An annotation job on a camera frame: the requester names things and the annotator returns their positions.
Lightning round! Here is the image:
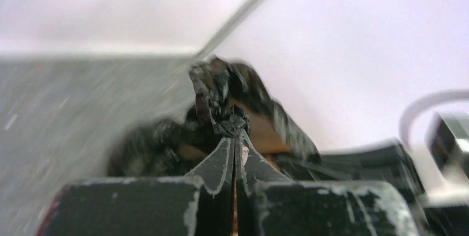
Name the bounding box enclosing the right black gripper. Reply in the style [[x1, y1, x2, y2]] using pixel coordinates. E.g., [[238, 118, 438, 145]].
[[274, 140, 425, 203]]

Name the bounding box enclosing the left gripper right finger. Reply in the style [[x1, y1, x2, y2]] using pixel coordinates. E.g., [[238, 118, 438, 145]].
[[235, 134, 419, 235]]

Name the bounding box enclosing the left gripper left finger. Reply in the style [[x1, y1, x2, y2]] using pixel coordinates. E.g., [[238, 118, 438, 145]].
[[37, 138, 235, 235]]

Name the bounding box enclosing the black trash bag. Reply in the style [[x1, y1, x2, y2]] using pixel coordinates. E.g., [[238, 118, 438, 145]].
[[106, 56, 320, 177]]

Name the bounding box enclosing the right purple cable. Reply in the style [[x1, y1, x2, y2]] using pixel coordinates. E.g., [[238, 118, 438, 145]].
[[398, 90, 469, 147]]

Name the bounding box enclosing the right aluminium corner post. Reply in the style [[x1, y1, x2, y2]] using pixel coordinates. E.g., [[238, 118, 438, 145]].
[[194, 0, 265, 60]]

